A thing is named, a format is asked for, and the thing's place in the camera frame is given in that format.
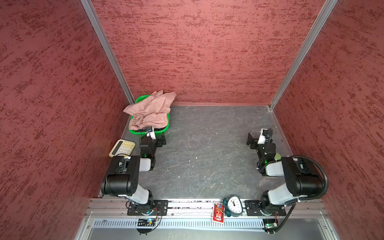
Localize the small circuit board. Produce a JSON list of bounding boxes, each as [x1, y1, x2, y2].
[[137, 219, 157, 228], [263, 219, 279, 232]]

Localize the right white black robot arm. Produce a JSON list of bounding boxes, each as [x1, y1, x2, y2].
[[246, 129, 329, 216]]

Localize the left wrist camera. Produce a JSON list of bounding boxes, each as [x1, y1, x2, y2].
[[144, 126, 156, 140]]

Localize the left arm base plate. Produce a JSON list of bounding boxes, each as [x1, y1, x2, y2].
[[127, 200, 169, 216]]

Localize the aluminium front rail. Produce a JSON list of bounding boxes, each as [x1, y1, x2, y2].
[[75, 198, 339, 240]]

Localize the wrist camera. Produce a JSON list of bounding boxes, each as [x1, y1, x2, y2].
[[258, 128, 273, 145], [144, 126, 156, 140]]

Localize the left aluminium corner post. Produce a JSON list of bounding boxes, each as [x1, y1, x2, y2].
[[81, 0, 135, 104]]

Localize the green plastic basket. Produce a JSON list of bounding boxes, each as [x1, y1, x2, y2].
[[129, 95, 171, 136]]

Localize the right small circuit board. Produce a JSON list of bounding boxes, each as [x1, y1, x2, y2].
[[263, 219, 279, 232]]

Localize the aluminium corner post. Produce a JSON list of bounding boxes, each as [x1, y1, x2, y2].
[[81, 0, 135, 104], [269, 0, 338, 112]]

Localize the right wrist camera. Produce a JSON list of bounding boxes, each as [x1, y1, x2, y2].
[[258, 128, 273, 145]]

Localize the beige yellow calculator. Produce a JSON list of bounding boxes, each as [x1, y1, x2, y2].
[[109, 139, 136, 158]]

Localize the red card packet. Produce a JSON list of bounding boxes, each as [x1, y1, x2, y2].
[[212, 202, 225, 224]]

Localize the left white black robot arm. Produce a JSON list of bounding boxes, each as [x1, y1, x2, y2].
[[101, 134, 169, 216]]

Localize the pink shorts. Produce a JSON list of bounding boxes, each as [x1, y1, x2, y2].
[[123, 90, 177, 131]]

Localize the white teal alarm clock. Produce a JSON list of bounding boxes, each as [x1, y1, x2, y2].
[[222, 195, 243, 218]]

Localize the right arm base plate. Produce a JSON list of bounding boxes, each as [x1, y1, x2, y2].
[[244, 200, 287, 217]]

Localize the right aluminium corner post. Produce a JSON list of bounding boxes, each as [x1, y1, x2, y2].
[[269, 0, 338, 112]]

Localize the left small circuit board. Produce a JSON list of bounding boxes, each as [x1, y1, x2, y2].
[[137, 219, 157, 228]]

